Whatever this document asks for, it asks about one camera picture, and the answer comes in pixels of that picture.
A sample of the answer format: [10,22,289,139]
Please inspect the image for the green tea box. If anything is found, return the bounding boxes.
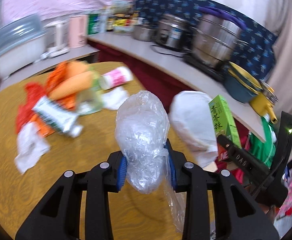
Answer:
[209,95,241,148]

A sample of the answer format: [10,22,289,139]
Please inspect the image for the clear plastic bag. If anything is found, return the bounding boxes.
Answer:
[114,90,186,232]

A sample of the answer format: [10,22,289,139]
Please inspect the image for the red plastic bag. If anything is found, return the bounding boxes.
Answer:
[16,82,49,137]

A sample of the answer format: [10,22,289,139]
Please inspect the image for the white lined trash bin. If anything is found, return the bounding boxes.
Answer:
[169,90,218,168]

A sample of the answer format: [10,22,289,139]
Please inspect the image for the green plastic bag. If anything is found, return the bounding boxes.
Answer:
[248,116,278,169]

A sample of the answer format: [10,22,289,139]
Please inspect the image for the stacked blue yellow basins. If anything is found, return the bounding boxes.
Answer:
[223,61,262,103]

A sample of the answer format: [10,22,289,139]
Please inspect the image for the black induction cooker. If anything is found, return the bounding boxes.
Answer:
[183,53,226,83]

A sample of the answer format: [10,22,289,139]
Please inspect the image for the clear green plastic cup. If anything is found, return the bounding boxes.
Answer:
[76,85,103,115]

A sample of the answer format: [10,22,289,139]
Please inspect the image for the small white tissue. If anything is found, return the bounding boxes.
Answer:
[101,86,130,111]

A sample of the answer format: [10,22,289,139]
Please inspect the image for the blue patterned cloth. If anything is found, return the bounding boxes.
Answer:
[135,0,277,80]

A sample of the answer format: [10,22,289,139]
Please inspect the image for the red satin counter skirt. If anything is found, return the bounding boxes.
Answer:
[88,33,260,134]

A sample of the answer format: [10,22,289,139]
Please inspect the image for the orange ribbed cloth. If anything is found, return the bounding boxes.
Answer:
[46,61,94,100]

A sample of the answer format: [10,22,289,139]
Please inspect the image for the large steel steamer pot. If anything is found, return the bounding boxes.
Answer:
[192,13,244,67]

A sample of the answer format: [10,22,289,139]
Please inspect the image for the white pink paper cup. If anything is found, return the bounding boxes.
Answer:
[99,66,133,90]

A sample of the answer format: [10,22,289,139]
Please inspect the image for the steel rice cooker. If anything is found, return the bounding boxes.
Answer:
[155,13,190,51]

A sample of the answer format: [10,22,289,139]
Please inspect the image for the white dish drainer box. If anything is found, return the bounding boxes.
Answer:
[0,14,46,79]

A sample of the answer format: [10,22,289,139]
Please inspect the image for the white blender base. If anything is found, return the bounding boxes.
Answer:
[44,20,70,58]

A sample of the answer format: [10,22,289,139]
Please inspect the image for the pink electric kettle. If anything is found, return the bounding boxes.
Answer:
[68,15,87,48]

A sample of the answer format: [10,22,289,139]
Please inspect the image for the small steel bowl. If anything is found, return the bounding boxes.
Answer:
[132,24,156,42]

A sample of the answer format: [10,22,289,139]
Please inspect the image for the green white can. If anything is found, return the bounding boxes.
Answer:
[87,14,100,35]

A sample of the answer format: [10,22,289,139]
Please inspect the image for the condiment bottles cluster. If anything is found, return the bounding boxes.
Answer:
[99,0,139,33]

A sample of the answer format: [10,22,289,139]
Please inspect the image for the yellow saucepan with handle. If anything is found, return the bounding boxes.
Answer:
[249,81,278,124]

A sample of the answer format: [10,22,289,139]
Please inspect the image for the black power cable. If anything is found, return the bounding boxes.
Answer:
[150,43,185,58]

